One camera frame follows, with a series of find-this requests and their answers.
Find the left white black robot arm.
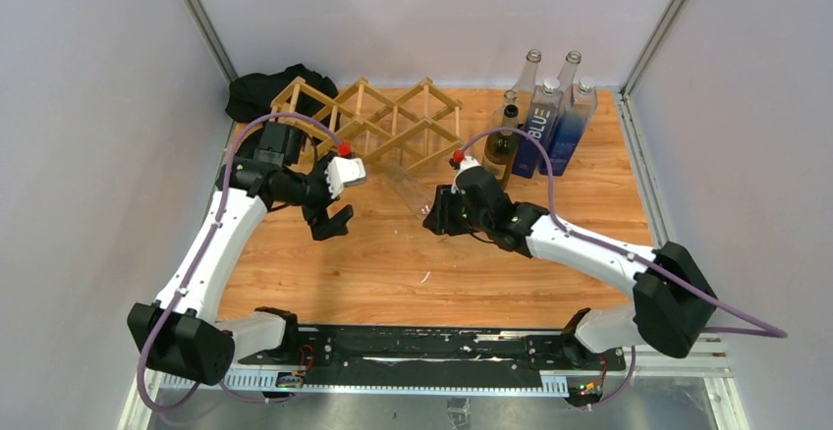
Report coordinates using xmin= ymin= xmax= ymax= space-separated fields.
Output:
xmin=127 ymin=115 xmax=366 ymax=386

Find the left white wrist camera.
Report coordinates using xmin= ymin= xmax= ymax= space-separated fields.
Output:
xmin=325 ymin=156 xmax=367 ymax=200

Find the blue bottle cork stopper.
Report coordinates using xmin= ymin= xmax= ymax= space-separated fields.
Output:
xmin=512 ymin=77 xmax=564 ymax=179

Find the aluminium frame rail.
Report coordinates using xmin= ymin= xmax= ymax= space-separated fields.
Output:
xmin=119 ymin=324 xmax=750 ymax=429

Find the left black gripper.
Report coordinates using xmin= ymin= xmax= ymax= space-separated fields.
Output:
xmin=276 ymin=151 xmax=354 ymax=239

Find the black cloth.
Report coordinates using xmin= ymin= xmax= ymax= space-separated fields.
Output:
xmin=225 ymin=63 xmax=339 ymax=157

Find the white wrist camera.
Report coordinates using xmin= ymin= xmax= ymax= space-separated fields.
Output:
xmin=450 ymin=150 xmax=480 ymax=193
xmin=325 ymin=156 xmax=367 ymax=200

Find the blue bottle silver cap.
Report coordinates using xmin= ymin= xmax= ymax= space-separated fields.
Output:
xmin=547 ymin=76 xmax=598 ymax=176

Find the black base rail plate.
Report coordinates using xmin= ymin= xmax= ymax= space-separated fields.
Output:
xmin=242 ymin=324 xmax=626 ymax=390

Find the clear bottle black label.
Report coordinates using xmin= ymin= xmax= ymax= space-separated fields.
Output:
xmin=557 ymin=50 xmax=583 ymax=93

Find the dark green wine bottle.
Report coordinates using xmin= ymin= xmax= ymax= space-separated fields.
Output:
xmin=481 ymin=103 xmax=520 ymax=188

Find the wooden wine rack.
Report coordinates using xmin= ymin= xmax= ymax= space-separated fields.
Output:
xmin=270 ymin=78 xmax=464 ymax=174

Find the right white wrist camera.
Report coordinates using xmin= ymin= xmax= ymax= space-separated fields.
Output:
xmin=450 ymin=150 xmax=480 ymax=193

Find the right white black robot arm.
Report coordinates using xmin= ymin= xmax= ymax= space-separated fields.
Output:
xmin=422 ymin=166 xmax=716 ymax=369

